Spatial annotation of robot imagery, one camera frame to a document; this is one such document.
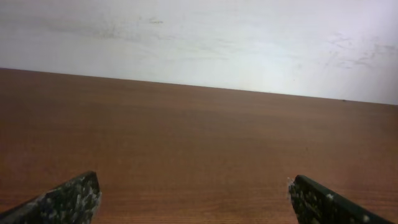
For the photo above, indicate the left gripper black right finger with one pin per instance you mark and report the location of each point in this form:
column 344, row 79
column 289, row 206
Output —
column 315, row 203

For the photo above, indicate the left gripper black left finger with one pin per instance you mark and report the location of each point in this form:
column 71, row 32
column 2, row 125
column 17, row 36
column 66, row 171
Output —
column 74, row 201

